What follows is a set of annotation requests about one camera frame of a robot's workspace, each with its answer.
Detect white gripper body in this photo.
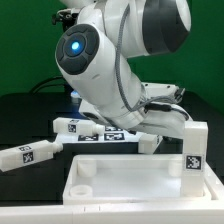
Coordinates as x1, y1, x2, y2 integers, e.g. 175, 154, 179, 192
130, 103, 192, 138

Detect white desk top tray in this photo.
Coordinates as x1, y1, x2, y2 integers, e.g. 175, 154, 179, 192
63, 154, 224, 205

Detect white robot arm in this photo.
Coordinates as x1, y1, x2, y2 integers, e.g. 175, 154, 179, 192
55, 0, 191, 138

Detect white marker base sheet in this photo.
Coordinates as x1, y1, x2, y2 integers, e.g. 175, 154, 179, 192
56, 126, 143, 144

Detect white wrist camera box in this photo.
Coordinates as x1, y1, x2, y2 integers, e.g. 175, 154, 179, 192
143, 82, 185, 104

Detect black camera on stand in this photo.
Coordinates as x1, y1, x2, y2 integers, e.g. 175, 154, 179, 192
51, 8, 80, 25

